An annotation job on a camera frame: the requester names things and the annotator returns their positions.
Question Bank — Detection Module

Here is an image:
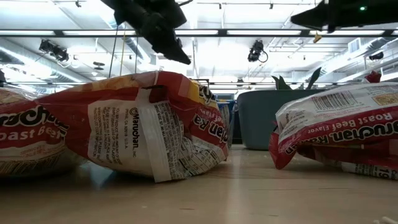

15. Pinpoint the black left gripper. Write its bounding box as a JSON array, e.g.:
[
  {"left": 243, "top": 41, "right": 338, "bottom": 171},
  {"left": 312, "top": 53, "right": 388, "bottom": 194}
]
[{"left": 101, "top": 0, "right": 192, "bottom": 66}]

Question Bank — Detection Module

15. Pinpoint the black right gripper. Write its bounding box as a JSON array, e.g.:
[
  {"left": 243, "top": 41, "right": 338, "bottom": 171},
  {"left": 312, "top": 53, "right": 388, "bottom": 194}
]
[{"left": 290, "top": 0, "right": 398, "bottom": 34}]

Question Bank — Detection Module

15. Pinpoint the red roast beef ramen packet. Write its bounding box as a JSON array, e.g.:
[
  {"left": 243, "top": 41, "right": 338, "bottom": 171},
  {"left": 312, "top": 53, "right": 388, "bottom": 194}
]
[
  {"left": 0, "top": 86, "right": 86, "bottom": 179},
  {"left": 35, "top": 70, "right": 231, "bottom": 183},
  {"left": 269, "top": 82, "right": 398, "bottom": 170},
  {"left": 310, "top": 139, "right": 398, "bottom": 182}
]

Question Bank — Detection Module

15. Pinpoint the large teal plastic bin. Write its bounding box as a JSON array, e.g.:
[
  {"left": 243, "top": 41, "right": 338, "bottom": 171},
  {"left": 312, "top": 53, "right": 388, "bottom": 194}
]
[{"left": 236, "top": 89, "right": 326, "bottom": 151}]

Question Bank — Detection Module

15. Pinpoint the black overhead camera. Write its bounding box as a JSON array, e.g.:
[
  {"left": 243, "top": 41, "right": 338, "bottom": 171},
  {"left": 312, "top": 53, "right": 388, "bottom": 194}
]
[{"left": 248, "top": 39, "right": 269, "bottom": 63}]

